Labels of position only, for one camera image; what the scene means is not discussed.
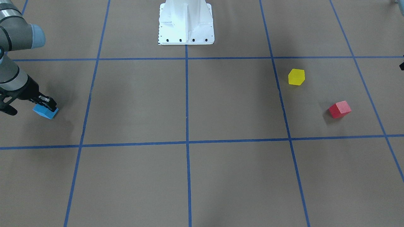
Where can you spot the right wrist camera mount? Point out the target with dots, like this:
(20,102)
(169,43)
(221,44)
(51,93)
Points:
(5,106)

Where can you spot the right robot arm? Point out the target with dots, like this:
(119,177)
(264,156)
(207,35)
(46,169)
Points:
(17,34)

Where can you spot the red cube block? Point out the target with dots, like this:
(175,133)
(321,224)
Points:
(339,109)

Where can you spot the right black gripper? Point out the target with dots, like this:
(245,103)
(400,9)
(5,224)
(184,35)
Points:
(29,90)

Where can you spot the blue cube block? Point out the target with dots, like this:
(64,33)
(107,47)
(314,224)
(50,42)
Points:
(45,112)

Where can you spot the yellow cube block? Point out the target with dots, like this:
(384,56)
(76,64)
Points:
(296,77)

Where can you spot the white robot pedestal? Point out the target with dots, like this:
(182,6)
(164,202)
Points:
(186,22)

